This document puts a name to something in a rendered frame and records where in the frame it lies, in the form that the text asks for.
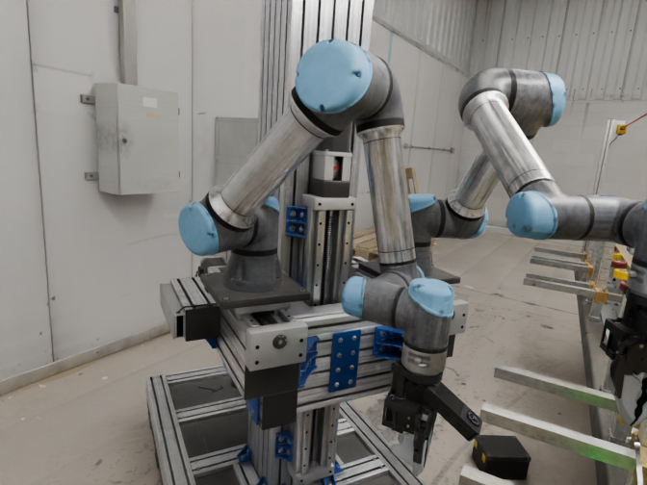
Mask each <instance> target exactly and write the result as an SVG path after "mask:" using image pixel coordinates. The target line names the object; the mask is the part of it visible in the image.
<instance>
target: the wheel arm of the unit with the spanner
mask: <svg viewBox="0 0 647 485"><path fill-rule="evenodd" d="M458 485H516V484H514V483H511V482H508V481H506V480H503V479H500V478H499V477H496V476H494V475H491V474H488V473H486V472H482V471H479V470H476V469H474V468H471V467H469V466H466V465H463V467H462V470H461V473H460V477H459V483H458Z"/></svg>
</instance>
